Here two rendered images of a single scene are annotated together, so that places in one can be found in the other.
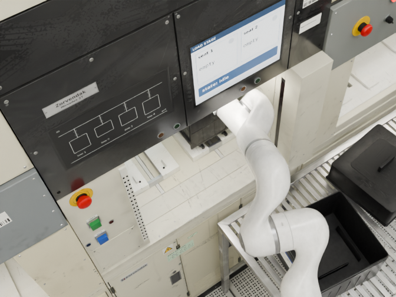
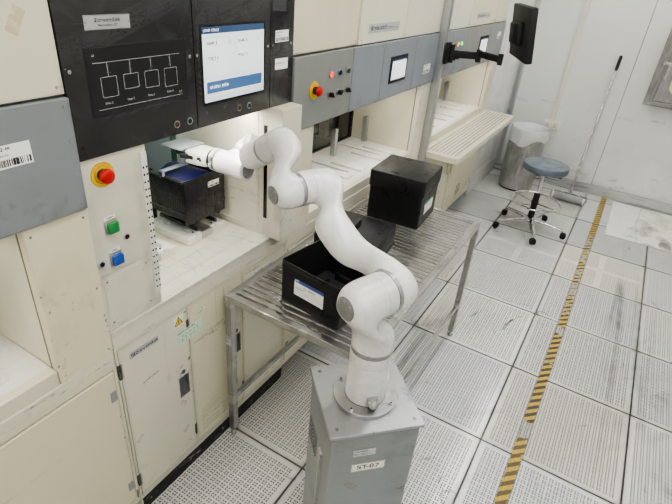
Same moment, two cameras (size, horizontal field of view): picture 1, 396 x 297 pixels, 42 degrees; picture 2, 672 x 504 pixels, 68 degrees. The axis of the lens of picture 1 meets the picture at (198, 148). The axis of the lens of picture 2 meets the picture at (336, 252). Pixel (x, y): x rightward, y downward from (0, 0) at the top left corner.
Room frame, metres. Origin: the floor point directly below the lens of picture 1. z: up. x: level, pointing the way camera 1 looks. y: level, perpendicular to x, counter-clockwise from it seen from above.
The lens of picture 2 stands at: (-0.64, 0.44, 1.87)
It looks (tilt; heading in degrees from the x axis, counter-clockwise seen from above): 30 degrees down; 327
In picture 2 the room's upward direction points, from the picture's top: 5 degrees clockwise
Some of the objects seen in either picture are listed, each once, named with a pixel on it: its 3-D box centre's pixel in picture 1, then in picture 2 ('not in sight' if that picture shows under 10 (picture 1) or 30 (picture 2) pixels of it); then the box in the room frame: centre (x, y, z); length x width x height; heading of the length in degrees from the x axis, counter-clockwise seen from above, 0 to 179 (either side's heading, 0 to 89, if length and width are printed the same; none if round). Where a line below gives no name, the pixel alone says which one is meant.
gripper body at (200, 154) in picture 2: not in sight; (204, 155); (1.11, -0.07, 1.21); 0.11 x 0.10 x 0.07; 28
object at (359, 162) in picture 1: (382, 170); (355, 235); (0.97, -0.69, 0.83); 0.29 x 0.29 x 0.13; 36
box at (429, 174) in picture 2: not in sight; (404, 190); (1.19, -1.12, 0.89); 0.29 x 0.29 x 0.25; 33
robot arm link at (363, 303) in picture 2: not in sight; (368, 316); (0.20, -0.22, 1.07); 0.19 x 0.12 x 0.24; 98
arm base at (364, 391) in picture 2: not in sight; (368, 371); (0.21, -0.25, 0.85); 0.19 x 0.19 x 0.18
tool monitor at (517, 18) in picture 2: not in sight; (494, 37); (1.54, -1.89, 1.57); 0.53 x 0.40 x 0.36; 29
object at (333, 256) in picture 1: (326, 248); (333, 279); (0.68, -0.40, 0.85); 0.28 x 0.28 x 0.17; 21
